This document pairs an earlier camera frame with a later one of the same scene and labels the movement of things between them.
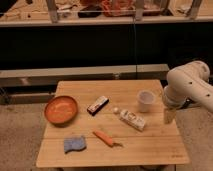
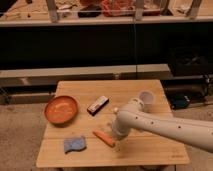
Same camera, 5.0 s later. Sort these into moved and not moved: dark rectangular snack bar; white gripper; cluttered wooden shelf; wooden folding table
Moved: white gripper
Not moved: wooden folding table; dark rectangular snack bar; cluttered wooden shelf
